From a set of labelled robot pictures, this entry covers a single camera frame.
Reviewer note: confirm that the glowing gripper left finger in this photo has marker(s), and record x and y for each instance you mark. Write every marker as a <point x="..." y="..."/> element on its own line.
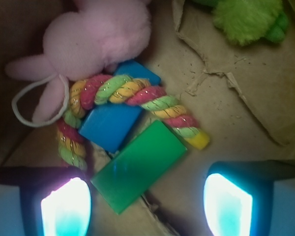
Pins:
<point x="44" y="201"/>

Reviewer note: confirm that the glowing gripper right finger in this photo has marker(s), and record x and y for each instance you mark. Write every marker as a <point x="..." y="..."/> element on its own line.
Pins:
<point x="250" y="198"/>

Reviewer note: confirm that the green rectangular block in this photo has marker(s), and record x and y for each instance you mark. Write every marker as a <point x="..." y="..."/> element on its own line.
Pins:
<point x="138" y="166"/>

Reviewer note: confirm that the blue rectangular block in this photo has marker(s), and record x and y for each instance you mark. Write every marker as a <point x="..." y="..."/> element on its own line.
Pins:
<point x="108" y="125"/>

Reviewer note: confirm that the brown paper bag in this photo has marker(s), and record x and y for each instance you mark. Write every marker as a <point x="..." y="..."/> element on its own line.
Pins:
<point x="174" y="201"/>

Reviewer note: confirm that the pink plush bunny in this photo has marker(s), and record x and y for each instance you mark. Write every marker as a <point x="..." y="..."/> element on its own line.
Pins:
<point x="78" y="45"/>

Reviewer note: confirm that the green plush toy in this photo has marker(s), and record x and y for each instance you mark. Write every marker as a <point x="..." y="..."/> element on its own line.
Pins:
<point x="246" y="21"/>

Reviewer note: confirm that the multicolour twisted rope toy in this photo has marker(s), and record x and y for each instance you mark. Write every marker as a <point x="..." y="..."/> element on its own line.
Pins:
<point x="125" y="90"/>

